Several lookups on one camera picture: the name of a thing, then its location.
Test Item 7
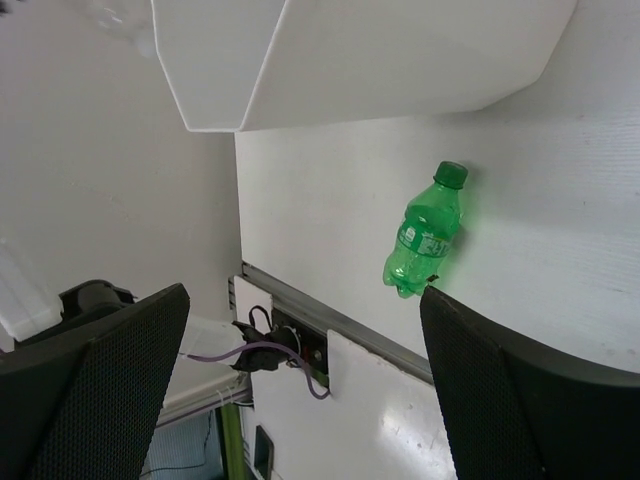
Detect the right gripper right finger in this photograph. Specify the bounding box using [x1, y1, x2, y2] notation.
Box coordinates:
[420, 287, 639, 479]

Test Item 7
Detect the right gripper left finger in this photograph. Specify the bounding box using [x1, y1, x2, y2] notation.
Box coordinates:
[0, 282, 192, 480]

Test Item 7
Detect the green plastic soda bottle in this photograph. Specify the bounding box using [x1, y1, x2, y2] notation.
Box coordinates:
[382, 161, 468, 299]

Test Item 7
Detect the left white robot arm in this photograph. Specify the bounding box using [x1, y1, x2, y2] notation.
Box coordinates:
[1, 280, 242, 376]

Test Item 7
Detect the white octagonal plastic bin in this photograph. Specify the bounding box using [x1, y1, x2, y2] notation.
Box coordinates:
[152, 1, 576, 133]

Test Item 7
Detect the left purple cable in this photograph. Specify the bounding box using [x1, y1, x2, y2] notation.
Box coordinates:
[179, 342, 332, 402]

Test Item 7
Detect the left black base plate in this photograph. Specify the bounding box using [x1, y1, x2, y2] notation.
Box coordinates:
[232, 304, 332, 391]

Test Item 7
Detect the aluminium front rail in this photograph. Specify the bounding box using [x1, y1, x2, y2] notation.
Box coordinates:
[242, 263, 433, 384]

